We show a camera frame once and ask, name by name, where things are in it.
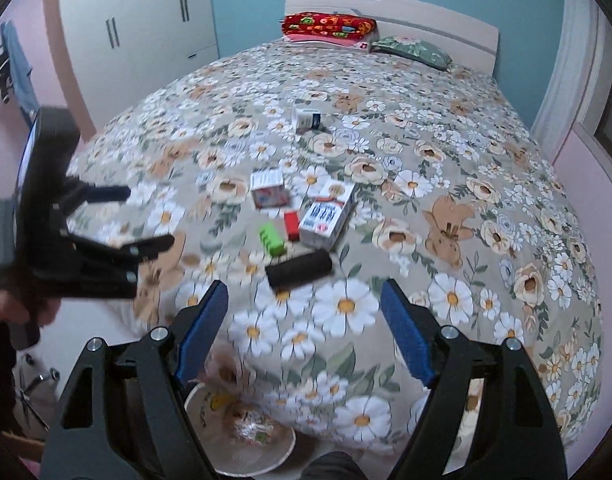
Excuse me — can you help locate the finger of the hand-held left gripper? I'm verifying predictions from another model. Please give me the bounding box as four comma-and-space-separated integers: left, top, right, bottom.
60, 179, 132, 208
40, 233, 175, 301

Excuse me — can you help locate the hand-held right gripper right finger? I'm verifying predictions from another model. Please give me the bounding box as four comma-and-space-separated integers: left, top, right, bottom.
380, 278, 569, 480

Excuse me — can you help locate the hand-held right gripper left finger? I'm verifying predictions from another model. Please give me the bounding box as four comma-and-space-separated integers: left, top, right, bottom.
38, 280, 230, 480

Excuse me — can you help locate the black foam roller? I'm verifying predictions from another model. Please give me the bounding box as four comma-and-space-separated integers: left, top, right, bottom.
265, 250, 333, 292

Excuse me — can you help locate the green toothed plastic block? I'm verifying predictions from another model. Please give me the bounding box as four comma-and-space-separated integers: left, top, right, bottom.
258, 222, 287, 257

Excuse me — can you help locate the small white and red box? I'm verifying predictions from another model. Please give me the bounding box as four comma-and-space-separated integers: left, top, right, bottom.
249, 170, 291, 210

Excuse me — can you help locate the white carton with blue print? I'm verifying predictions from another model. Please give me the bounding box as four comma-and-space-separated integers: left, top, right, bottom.
298, 180, 357, 251

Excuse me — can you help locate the round white bin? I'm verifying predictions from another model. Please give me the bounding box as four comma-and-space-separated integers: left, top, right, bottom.
183, 382, 297, 478

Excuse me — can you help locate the white and blue box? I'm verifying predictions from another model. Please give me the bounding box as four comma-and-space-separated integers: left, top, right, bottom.
292, 105, 324, 135

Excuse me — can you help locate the person's left hand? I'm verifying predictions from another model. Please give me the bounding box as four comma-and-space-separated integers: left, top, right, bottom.
0, 287, 56, 328

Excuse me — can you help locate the black hanging bag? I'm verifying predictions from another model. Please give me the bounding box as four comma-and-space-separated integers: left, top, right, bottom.
0, 55, 14, 103

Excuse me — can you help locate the blue hanging shirt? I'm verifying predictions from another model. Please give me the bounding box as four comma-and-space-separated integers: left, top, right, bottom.
0, 20, 40, 116

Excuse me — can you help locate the clear plastic wrapper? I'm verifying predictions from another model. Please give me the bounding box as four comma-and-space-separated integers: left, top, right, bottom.
226, 407, 277, 448

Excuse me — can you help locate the white wardrobe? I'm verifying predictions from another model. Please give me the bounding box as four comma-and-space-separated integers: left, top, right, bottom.
58, 0, 221, 133

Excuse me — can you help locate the person's dark trouser leg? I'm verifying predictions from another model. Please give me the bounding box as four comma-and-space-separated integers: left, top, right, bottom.
301, 451, 367, 480

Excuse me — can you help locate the floral bedspread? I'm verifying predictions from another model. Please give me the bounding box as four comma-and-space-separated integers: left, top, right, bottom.
66, 37, 604, 461

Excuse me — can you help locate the brown cardboard box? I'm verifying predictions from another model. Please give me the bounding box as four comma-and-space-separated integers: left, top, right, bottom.
0, 430, 49, 461

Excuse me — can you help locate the pink pillow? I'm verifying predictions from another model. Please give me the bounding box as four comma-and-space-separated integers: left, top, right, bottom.
284, 32, 371, 53

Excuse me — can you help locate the red printed pillow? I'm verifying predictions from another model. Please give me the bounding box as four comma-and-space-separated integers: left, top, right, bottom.
281, 11, 377, 41

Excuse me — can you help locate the green floral pillow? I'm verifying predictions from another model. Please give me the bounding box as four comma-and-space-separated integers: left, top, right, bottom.
370, 36, 454, 72

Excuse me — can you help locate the white bed headboard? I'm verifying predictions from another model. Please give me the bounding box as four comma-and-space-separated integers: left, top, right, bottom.
284, 0, 501, 78

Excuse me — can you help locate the white door frame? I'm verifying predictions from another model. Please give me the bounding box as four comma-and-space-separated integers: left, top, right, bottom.
528, 5, 612, 161

